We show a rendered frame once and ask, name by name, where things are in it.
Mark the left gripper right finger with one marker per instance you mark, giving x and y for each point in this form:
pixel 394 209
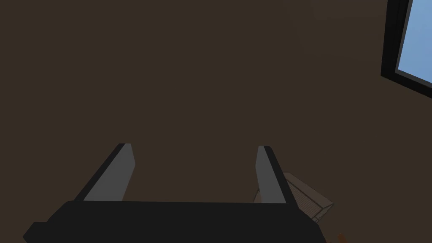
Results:
pixel 271 182

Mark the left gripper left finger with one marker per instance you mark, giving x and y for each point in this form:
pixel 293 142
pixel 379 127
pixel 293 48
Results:
pixel 111 179

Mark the pale wooden crate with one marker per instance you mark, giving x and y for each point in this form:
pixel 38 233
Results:
pixel 308 199

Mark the black framed window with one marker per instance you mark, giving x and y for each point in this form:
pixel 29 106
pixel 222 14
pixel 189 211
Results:
pixel 413 44

